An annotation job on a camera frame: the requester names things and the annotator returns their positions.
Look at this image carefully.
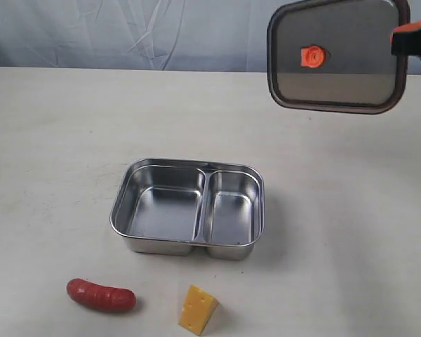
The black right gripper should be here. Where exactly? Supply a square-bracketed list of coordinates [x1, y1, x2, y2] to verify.
[390, 20, 421, 60]

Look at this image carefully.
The dark transparent lunch box lid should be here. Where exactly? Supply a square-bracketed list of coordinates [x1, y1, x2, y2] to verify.
[267, 1, 410, 114]

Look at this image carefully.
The yellow toy cheese wedge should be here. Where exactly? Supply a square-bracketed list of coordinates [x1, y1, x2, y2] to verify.
[178, 285, 220, 336]

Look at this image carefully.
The red toy sausage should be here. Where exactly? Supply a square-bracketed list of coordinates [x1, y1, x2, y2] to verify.
[66, 278, 137, 313]

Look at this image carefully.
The stainless steel lunch box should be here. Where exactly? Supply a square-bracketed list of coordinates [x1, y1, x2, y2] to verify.
[109, 158, 265, 260]

